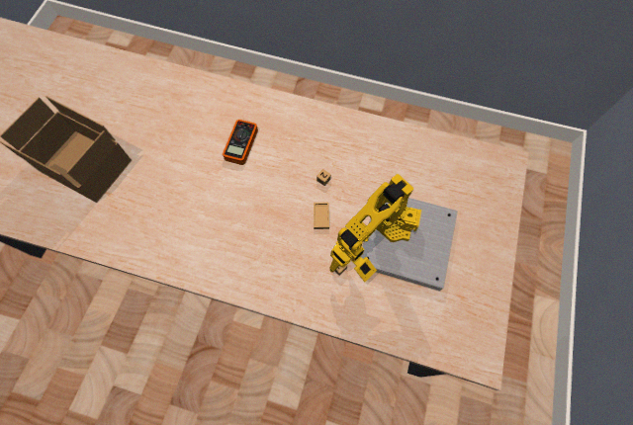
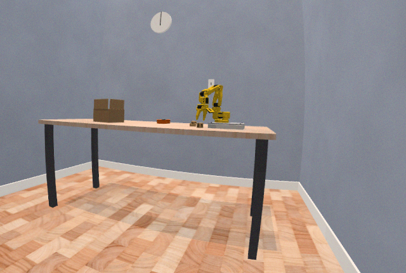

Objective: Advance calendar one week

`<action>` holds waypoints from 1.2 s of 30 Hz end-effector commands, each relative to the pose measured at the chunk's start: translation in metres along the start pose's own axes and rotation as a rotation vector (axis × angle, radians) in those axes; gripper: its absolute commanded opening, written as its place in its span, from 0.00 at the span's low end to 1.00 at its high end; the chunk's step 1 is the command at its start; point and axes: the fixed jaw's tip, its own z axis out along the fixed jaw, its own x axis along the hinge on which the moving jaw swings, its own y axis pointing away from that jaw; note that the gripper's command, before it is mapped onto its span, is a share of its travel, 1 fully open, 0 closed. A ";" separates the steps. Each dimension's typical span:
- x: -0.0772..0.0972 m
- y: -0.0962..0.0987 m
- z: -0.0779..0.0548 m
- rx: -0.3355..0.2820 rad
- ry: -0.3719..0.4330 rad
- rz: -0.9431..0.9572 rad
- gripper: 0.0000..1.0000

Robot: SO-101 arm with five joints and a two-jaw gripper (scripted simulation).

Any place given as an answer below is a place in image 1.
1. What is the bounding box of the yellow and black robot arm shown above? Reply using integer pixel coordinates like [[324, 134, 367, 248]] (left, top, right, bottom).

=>
[[337, 174, 419, 262]]

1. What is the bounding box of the orange digital multimeter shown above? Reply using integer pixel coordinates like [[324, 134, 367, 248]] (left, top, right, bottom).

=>
[[223, 120, 258, 165]]

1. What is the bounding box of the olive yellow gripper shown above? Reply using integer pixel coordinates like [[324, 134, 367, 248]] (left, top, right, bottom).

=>
[[329, 242, 377, 282]]

